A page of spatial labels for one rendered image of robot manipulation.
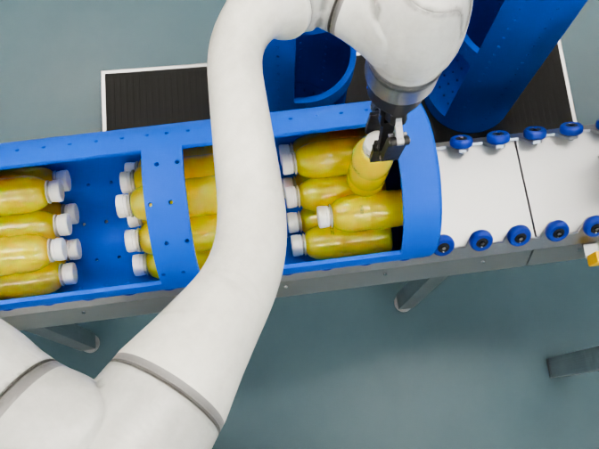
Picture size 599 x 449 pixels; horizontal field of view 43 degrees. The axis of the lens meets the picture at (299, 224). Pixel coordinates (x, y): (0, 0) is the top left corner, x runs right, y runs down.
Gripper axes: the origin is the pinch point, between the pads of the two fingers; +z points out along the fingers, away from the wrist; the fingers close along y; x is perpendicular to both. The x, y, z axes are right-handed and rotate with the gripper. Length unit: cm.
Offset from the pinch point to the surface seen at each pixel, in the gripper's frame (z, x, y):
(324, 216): 20.6, 7.8, -5.4
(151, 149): 9.8, 34.7, 6.1
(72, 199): 34, 54, 8
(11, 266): 21, 61, -8
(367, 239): 25.1, 0.5, -9.3
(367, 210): 19.4, 0.5, -5.7
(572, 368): 112, -64, -34
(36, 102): 132, 88, 76
